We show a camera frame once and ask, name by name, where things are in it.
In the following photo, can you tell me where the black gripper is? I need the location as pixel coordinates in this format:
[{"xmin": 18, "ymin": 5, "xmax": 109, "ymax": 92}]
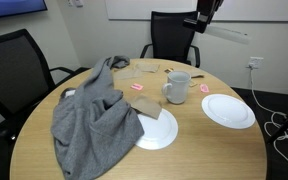
[{"xmin": 183, "ymin": 0, "xmax": 224, "ymax": 34}]

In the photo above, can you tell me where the white ceramic mug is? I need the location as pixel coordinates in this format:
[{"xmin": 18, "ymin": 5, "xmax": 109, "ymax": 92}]
[{"xmin": 161, "ymin": 70, "xmax": 192, "ymax": 105}]

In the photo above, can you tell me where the black mesh office chair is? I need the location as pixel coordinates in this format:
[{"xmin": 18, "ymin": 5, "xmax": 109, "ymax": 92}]
[
  {"xmin": 139, "ymin": 10, "xmax": 202, "ymax": 69},
  {"xmin": 0, "ymin": 28, "xmax": 78, "ymax": 141}
]

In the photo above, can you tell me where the pink sweetener packet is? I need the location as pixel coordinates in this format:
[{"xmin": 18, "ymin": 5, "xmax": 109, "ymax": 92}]
[
  {"xmin": 130, "ymin": 82, "xmax": 144, "ymax": 92},
  {"xmin": 199, "ymin": 83, "xmax": 210, "ymax": 94}
]

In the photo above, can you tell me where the large white plate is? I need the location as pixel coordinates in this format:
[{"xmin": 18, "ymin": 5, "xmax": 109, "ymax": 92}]
[{"xmin": 201, "ymin": 93, "xmax": 257, "ymax": 130}]

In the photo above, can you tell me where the crumpled brown paper napkin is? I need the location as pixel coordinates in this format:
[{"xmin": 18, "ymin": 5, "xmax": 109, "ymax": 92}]
[{"xmin": 129, "ymin": 93, "xmax": 163, "ymax": 120}]

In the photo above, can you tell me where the small white plate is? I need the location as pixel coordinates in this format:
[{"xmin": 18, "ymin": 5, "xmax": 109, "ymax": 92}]
[{"xmin": 134, "ymin": 108, "xmax": 179, "ymax": 151}]

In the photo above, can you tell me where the grey sweater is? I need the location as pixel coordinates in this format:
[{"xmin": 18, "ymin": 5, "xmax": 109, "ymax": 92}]
[{"xmin": 50, "ymin": 55, "xmax": 146, "ymax": 180}]

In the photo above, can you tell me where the small white packet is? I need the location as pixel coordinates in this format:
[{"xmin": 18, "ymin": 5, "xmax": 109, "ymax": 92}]
[{"xmin": 59, "ymin": 87, "xmax": 77, "ymax": 101}]

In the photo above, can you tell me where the white wall outlet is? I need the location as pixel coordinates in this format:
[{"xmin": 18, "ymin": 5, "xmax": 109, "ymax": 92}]
[{"xmin": 248, "ymin": 56, "xmax": 264, "ymax": 70}]

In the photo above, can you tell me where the white power cable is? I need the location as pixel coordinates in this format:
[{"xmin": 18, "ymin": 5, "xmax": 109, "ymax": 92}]
[{"xmin": 249, "ymin": 66, "xmax": 288, "ymax": 178}]

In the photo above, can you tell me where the wall mounted television screen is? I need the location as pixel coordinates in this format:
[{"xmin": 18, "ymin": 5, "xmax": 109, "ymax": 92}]
[{"xmin": 0, "ymin": 0, "xmax": 48, "ymax": 20}]

